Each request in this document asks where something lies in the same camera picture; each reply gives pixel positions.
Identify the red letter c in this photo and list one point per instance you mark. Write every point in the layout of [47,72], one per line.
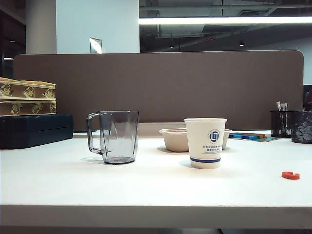
[286,175]

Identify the white paper cup blue logo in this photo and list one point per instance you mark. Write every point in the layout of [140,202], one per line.
[204,156]

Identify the beige oval pulp bowl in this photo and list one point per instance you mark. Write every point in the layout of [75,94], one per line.
[174,141]

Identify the brown desk partition screen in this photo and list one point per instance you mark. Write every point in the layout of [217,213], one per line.
[170,85]

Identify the transparent grey plastic mug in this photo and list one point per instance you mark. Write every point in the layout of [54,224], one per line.
[119,136]

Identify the long ceiling light strip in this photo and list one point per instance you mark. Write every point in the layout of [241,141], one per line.
[219,20]

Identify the dark blue case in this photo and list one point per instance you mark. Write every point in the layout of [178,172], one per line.
[36,131]

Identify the black mesh pen holder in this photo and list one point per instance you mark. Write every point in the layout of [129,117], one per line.
[278,126]

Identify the silver wall plate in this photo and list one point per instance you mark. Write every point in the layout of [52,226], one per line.
[95,45]

